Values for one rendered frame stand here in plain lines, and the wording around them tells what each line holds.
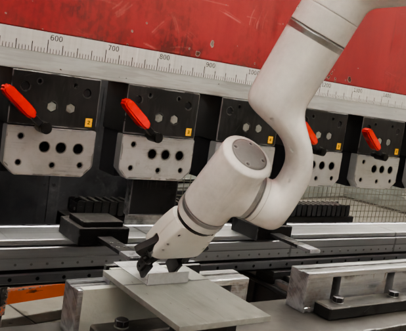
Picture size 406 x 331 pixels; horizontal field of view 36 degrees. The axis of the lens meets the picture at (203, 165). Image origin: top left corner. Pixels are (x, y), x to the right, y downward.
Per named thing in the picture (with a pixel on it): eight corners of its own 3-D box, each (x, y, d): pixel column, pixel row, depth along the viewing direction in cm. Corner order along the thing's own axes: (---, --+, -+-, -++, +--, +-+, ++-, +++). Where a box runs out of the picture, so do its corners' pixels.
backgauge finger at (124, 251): (108, 268, 120) (112, 243, 120) (58, 232, 141) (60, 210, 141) (161, 265, 127) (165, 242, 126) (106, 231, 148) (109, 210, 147)
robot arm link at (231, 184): (236, 200, 106) (189, 176, 105) (279, 151, 98) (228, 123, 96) (231, 236, 100) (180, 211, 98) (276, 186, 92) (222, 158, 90)
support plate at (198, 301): (179, 333, 93) (179, 326, 93) (102, 275, 114) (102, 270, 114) (270, 321, 103) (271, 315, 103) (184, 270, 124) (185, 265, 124)
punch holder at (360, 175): (352, 188, 143) (364, 116, 141) (325, 180, 150) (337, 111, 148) (394, 189, 152) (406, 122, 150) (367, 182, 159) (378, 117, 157)
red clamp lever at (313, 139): (307, 119, 126) (328, 152, 131) (293, 116, 129) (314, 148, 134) (301, 125, 126) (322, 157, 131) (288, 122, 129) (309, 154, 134)
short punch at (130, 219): (126, 226, 116) (133, 175, 115) (121, 223, 117) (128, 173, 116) (172, 225, 122) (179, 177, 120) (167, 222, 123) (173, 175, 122)
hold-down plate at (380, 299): (328, 321, 141) (331, 308, 141) (312, 312, 146) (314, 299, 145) (412, 310, 159) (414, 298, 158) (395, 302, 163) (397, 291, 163)
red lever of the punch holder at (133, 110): (131, 96, 103) (165, 138, 108) (120, 94, 106) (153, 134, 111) (124, 104, 103) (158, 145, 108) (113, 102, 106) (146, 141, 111)
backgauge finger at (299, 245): (295, 259, 148) (299, 238, 148) (230, 229, 169) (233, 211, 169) (331, 257, 155) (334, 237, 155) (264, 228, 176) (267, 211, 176)
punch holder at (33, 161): (1, 174, 97) (13, 67, 95) (-14, 163, 104) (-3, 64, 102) (90, 177, 106) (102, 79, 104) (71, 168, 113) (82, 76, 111)
